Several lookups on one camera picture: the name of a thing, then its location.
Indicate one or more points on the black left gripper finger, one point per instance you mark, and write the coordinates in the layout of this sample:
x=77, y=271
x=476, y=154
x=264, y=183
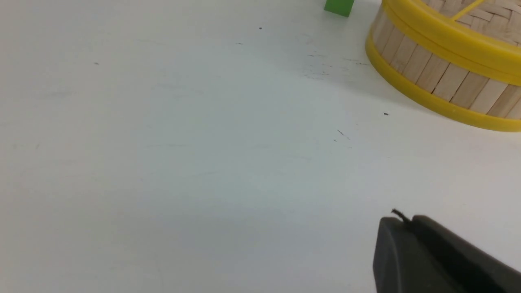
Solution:
x=419, y=255

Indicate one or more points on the green cube block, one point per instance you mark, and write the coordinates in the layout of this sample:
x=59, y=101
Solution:
x=339, y=7

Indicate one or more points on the yellow rimmed bamboo steamer basket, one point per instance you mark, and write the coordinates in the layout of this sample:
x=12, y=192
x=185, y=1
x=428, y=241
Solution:
x=437, y=84

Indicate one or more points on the yellow rimmed bamboo steamer lid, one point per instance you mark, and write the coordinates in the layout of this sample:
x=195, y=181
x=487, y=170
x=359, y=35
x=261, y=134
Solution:
x=455, y=43

